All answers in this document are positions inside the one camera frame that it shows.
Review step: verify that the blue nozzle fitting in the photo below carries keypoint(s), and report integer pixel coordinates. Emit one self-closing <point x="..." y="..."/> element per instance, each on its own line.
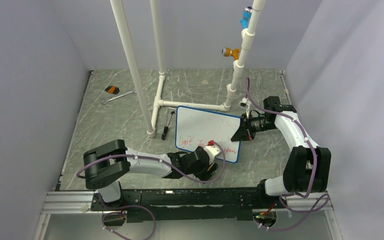
<point x="246" y="16"/>

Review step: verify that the orange nozzle fitting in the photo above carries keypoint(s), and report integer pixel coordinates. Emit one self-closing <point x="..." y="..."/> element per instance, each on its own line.
<point x="228" y="52"/>

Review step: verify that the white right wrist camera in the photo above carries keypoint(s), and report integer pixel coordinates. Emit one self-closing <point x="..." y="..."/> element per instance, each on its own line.
<point x="244" y="103"/>

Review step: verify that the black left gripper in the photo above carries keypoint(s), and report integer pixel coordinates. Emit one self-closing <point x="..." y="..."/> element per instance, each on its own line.
<point x="214" y="167"/>

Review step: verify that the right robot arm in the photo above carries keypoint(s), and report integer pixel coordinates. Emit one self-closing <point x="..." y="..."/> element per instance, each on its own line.
<point x="308" y="165"/>

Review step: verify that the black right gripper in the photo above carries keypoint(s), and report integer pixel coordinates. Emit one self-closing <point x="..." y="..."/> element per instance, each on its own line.
<point x="241" y="134"/>

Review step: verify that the silver wrench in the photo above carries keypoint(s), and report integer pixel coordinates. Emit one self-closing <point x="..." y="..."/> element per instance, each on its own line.
<point x="107" y="100"/>

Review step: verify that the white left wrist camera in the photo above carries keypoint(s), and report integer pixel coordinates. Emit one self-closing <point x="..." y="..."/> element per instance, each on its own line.
<point x="212" y="151"/>

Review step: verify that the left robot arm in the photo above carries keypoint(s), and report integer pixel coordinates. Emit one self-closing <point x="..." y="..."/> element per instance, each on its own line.
<point x="106" y="164"/>

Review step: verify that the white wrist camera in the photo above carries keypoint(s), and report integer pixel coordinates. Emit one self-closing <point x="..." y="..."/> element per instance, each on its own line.
<point x="212" y="151"/>
<point x="244" y="103"/>

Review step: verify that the white pvc pipe frame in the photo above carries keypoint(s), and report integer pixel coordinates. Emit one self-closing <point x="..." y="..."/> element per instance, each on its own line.
<point x="150" y="118"/>

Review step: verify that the orange black small tool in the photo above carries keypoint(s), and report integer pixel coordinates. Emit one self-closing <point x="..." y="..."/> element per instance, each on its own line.
<point x="112" y="89"/>

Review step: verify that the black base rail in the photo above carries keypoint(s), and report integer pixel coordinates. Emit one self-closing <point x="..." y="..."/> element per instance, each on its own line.
<point x="239" y="203"/>

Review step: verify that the blue framed whiteboard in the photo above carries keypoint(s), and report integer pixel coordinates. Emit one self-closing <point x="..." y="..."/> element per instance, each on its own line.
<point x="196" y="127"/>

